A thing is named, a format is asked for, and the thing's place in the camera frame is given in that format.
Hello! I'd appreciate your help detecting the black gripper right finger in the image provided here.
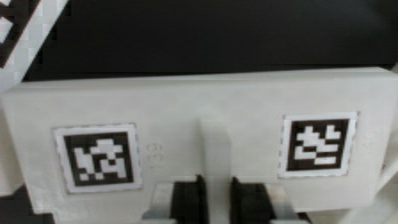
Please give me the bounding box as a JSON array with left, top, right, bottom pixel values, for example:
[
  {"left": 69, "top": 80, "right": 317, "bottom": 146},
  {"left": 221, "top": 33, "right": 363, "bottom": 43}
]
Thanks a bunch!
[{"left": 228, "top": 176, "right": 310, "bottom": 224}]

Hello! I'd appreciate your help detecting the white cabinet block with markers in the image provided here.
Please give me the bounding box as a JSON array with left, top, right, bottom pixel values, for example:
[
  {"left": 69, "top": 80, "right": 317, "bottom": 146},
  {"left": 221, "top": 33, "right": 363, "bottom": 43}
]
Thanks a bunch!
[{"left": 0, "top": 0, "right": 69, "bottom": 93}]

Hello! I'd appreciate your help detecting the white panel with knob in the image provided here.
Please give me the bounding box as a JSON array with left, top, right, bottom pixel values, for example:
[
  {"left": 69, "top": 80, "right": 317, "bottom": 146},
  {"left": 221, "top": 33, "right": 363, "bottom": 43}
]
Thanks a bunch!
[{"left": 0, "top": 68, "right": 398, "bottom": 224}]

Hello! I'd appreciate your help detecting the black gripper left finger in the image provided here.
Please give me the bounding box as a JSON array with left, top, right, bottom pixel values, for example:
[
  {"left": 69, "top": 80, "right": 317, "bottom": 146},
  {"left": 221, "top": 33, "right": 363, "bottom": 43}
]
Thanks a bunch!
[{"left": 140, "top": 174, "right": 209, "bottom": 224}]

